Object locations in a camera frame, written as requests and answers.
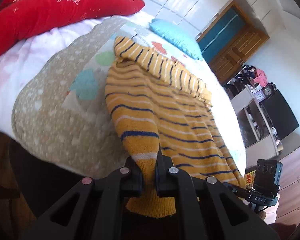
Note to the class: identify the red blanket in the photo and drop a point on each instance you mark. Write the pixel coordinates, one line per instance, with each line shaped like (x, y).
(22, 19)

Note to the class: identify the yellow striped knit sweater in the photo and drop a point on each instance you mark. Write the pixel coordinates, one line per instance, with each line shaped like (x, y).
(158, 106)

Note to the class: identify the yellow printed box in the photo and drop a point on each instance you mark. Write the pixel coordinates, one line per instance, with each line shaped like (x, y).
(249, 179)

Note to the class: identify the shoe rack with clutter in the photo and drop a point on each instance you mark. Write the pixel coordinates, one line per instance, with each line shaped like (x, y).
(245, 77)

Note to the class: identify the teal door curtain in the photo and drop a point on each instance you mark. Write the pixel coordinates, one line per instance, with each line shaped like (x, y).
(221, 34)

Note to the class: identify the black television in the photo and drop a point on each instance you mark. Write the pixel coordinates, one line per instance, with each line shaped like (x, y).
(280, 114)

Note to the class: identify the round analog clock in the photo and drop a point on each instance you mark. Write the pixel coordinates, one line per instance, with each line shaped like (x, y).
(267, 91)

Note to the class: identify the person's right hand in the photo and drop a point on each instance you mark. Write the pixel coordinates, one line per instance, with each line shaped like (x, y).
(268, 209)

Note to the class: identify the white tv cabinet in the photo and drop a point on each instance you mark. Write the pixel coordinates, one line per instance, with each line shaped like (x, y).
(259, 136)

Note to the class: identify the white glossy wardrobe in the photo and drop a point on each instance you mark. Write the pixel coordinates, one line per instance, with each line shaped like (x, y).
(202, 0)

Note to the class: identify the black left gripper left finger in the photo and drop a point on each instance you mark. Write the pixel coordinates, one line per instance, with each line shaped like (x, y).
(92, 209)

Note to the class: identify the patterned quilted bedspread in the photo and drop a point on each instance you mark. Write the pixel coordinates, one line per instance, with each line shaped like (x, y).
(52, 95)

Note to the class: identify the brown wooden door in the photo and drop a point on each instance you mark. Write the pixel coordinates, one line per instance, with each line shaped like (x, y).
(229, 61)

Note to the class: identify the purple desk clock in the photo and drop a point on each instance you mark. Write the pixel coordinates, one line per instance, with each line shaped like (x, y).
(259, 96)

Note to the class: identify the pink garment on rack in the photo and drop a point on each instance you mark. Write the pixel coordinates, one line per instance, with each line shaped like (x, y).
(261, 78)

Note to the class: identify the turquoise pillow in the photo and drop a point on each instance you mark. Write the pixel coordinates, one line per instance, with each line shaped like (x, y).
(176, 36)

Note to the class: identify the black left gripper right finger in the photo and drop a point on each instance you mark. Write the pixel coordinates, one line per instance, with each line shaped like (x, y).
(209, 209)

